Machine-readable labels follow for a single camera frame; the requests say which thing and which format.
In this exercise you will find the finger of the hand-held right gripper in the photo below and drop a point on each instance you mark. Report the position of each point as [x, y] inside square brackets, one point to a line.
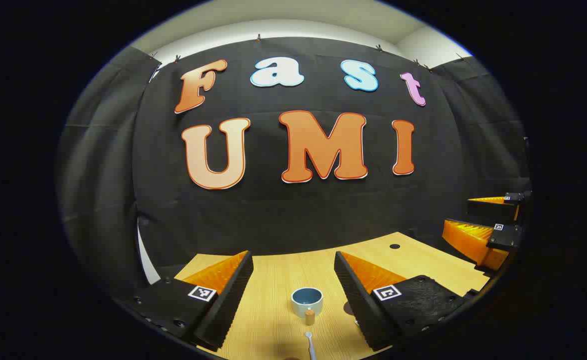
[506, 237]
[493, 210]

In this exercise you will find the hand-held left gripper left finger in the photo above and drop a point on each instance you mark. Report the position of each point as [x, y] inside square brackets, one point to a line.
[231, 300]

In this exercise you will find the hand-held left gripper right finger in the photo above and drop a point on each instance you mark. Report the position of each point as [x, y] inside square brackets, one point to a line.
[356, 295]

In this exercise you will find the dark round coaster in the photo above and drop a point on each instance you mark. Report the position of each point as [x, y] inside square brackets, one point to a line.
[348, 307]

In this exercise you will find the white toothbrush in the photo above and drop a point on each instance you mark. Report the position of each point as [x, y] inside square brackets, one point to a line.
[310, 342]

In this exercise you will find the wooden desktop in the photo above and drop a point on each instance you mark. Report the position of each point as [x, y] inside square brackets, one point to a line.
[278, 280]

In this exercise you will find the black backdrop cloth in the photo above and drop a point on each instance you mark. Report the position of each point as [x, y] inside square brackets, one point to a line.
[273, 215]

